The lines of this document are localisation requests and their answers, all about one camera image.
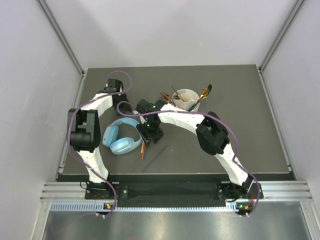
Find orange chopstick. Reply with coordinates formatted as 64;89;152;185
141;141;147;160
159;90;177;107

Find white divided round container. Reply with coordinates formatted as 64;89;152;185
173;89;200;111

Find gold spoon green handle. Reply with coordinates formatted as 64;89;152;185
188;84;212;112

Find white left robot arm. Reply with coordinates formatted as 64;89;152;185
66;78;126;199

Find dark teal chopstick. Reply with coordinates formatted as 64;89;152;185
141;144;169;173

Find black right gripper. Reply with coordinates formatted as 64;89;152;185
137;119;164;148

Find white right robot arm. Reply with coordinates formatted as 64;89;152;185
135;99;255;201

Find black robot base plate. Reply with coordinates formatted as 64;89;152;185
85;174;264;206

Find gold fork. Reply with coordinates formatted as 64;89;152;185
171;85;181;99

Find grey slotted cable duct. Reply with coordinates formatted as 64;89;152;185
50;201;251;213

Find aluminium frame rail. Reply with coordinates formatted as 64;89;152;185
35;0;85;77

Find light blue headphones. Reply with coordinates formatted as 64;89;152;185
102;117;143;155

